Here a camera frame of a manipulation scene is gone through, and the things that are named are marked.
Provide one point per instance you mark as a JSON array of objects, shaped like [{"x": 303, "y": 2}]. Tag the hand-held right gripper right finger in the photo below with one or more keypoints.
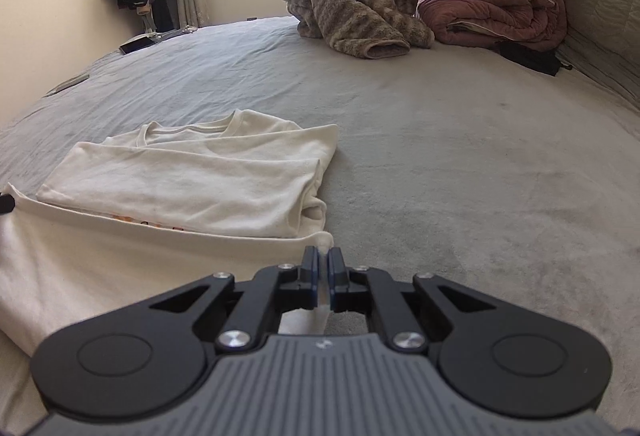
[{"x": 333, "y": 278}]

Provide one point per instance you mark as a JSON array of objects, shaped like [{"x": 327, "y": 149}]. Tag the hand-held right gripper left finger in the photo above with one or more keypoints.
[{"x": 313, "y": 278}]

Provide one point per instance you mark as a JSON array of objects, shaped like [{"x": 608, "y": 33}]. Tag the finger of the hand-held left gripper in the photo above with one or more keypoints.
[{"x": 6, "y": 204}]

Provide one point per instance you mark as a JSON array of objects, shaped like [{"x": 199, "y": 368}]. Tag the white printed sweatshirt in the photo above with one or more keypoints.
[{"x": 175, "y": 186}]

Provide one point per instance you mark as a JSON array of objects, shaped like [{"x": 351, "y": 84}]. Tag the dark flat remote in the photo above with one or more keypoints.
[{"x": 67, "y": 85}]

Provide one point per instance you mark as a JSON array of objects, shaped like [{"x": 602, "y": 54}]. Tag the grey bed blanket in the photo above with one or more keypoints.
[{"x": 450, "y": 166}]

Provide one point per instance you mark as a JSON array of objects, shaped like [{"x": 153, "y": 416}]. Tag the black smartphone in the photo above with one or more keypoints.
[{"x": 136, "y": 45}]

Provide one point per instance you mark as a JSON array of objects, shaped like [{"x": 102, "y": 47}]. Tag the brown fleece blanket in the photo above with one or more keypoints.
[{"x": 350, "y": 6}]

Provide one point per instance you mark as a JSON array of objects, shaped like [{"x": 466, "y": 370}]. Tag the black cloth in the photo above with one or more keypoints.
[{"x": 530, "y": 56}]

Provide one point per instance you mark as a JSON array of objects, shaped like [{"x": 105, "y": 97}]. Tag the maroon folded comforter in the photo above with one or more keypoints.
[{"x": 490, "y": 1}]

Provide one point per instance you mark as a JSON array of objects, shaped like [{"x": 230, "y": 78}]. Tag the grey padded headboard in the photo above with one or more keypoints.
[{"x": 605, "y": 6}]

